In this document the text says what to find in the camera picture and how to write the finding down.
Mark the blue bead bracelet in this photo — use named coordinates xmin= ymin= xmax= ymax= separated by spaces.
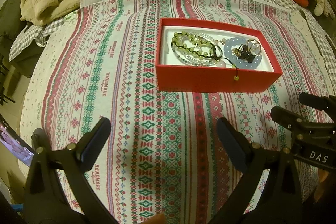
xmin=223 ymin=36 xmax=264 ymax=70

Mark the gold ring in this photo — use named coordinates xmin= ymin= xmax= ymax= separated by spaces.
xmin=245 ymin=39 xmax=263 ymax=54

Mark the clear and green bead bracelet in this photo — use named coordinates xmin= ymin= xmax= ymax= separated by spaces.
xmin=170 ymin=32 xmax=224 ymax=67

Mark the green bead necklace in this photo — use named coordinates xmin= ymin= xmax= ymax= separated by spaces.
xmin=171 ymin=31 xmax=257 ymax=81

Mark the red jewelry box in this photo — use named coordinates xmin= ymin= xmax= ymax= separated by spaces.
xmin=155 ymin=18 xmax=282 ymax=93

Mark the person's right hand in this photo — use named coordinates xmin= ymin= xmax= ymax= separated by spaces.
xmin=314 ymin=168 xmax=335 ymax=203

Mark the person's left hand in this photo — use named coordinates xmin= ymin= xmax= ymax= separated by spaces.
xmin=140 ymin=213 xmax=166 ymax=224

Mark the smartphone screen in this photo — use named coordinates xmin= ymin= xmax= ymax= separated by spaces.
xmin=0 ymin=116 xmax=35 ymax=166

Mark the patterned handmade cloth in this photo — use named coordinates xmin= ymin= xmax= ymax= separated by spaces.
xmin=20 ymin=0 xmax=335 ymax=223

